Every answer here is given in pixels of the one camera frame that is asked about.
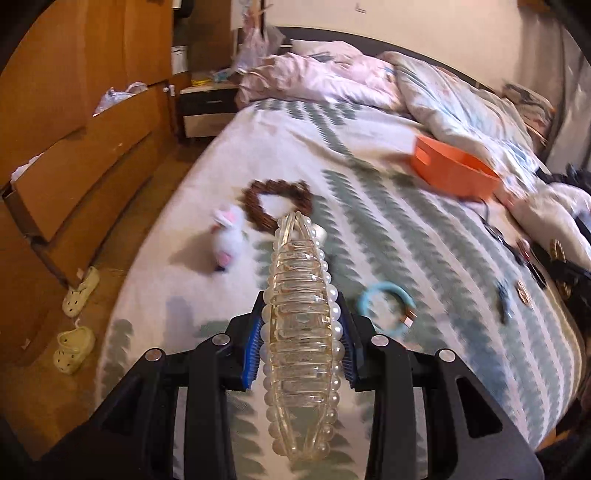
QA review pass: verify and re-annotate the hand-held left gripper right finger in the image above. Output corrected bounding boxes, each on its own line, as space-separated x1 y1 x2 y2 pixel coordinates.
339 309 546 480

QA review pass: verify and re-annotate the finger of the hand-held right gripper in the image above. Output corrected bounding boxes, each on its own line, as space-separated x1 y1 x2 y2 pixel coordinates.
549 258 591 283

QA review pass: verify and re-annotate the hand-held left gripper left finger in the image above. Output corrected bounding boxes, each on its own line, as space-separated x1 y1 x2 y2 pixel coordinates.
39 293 269 480

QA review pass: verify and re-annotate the pearl hair claw clip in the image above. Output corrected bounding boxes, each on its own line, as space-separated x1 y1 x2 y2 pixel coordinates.
259 211 346 461

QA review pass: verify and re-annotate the white plush hair clip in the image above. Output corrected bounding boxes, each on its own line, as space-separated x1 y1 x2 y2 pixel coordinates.
211 205 245 273

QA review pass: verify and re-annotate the small black hair clip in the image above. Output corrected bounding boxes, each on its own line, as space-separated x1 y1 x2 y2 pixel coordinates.
496 281 512 324

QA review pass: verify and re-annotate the black leather wristwatch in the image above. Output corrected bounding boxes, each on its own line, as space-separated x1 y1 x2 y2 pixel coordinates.
480 203 509 250

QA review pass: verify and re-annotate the dark clothes pile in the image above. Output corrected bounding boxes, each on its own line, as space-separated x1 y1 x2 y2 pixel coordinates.
540 164 591 190

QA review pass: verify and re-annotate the green patterned bedspread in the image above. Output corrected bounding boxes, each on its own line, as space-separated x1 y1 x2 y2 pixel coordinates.
95 99 583 480

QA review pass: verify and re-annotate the brown beaded scrunchie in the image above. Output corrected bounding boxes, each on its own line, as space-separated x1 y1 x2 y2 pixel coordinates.
243 179 315 229

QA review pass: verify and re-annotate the orange plastic box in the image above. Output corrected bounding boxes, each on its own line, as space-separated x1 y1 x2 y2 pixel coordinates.
410 135 503 201

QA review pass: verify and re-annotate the patterned pillow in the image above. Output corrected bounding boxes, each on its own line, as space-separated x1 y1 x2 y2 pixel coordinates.
501 83 555 139

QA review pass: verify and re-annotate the cream perforated slipper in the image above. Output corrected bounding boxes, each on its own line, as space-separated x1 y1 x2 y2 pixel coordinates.
62 266 101 318
53 326 96 374

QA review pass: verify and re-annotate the dark and white nightstand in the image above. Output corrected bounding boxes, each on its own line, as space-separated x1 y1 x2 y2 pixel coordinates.
179 83 241 139

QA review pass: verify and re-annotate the wooden wardrobe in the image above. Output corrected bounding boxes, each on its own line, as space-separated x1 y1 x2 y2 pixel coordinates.
0 0 185 370

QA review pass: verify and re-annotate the pink crumpled blanket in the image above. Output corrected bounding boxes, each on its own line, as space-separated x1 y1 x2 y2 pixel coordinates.
238 39 407 112

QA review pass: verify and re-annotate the plastic bag in drawer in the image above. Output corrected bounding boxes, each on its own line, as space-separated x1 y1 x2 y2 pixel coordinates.
95 82 148 116

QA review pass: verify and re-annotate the hanging plastic bag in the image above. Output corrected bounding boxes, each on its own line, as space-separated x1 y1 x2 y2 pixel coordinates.
235 0 287 70

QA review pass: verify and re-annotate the dark headboard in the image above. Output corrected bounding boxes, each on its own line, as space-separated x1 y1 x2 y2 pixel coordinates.
272 27 499 93

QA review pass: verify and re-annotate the black bead bracelet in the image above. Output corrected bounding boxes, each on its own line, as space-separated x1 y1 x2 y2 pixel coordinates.
529 261 548 291

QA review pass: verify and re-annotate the light blue ring bracelet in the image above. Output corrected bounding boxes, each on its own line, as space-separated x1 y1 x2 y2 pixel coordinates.
359 283 417 332

